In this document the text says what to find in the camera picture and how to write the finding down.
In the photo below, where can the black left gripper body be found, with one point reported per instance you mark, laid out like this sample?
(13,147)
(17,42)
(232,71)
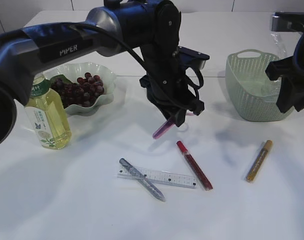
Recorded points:
(173,93)

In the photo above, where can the gold glitter pen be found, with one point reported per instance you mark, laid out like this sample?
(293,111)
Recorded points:
(250,177)

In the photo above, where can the purple grape bunch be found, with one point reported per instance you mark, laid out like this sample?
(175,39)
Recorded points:
(84,92)

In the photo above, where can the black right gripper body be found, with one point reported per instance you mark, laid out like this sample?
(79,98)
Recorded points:
(290,67)

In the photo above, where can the clear plastic sheet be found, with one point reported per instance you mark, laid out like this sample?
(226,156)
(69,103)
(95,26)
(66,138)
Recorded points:
(280,43)

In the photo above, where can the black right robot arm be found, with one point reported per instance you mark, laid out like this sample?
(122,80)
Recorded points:
(291,72)

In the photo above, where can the grey glitter pen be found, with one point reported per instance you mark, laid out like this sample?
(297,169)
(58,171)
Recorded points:
(137,175)

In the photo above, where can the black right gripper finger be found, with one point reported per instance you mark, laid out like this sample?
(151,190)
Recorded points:
(286,95)
(299,105)

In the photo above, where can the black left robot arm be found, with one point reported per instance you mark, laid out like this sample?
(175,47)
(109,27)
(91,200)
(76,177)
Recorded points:
(147,30)

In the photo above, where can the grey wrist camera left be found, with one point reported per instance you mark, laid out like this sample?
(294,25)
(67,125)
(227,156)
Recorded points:
(192,59)

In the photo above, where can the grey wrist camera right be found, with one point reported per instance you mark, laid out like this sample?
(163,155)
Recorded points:
(287,22)

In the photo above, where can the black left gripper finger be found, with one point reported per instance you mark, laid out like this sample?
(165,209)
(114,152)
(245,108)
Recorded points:
(166,113)
(179,117)

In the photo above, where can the clear plastic ruler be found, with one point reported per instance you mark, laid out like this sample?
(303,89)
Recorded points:
(161,177)

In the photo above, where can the red glitter pen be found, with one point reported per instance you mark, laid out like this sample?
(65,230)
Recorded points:
(194,166)

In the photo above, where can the green tea bottle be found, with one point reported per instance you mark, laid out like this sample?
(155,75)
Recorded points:
(47,115)

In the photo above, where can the pink scissors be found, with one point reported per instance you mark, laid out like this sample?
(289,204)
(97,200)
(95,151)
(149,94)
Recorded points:
(169,123)

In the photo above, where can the green woven plastic basket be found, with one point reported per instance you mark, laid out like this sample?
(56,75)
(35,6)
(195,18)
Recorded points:
(253,95)

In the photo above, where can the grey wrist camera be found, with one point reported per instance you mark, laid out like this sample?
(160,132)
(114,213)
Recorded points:
(287,22)
(192,59)

